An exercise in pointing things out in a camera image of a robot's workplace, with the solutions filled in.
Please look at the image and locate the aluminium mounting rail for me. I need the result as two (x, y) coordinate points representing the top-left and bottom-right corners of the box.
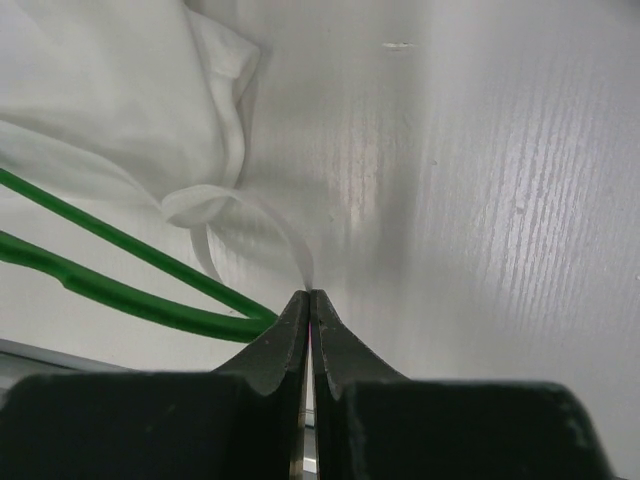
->
(0, 339), (127, 399)

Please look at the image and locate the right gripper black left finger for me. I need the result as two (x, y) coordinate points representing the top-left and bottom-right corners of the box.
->
(1, 291), (309, 479)

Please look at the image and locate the green hanger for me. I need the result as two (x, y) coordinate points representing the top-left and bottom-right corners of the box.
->
(1, 170), (277, 343)

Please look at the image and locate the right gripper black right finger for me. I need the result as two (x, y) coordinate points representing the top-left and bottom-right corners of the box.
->
(310, 290), (614, 479)

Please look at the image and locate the white tank top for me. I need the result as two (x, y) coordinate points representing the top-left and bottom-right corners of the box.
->
(1, 1), (314, 285)

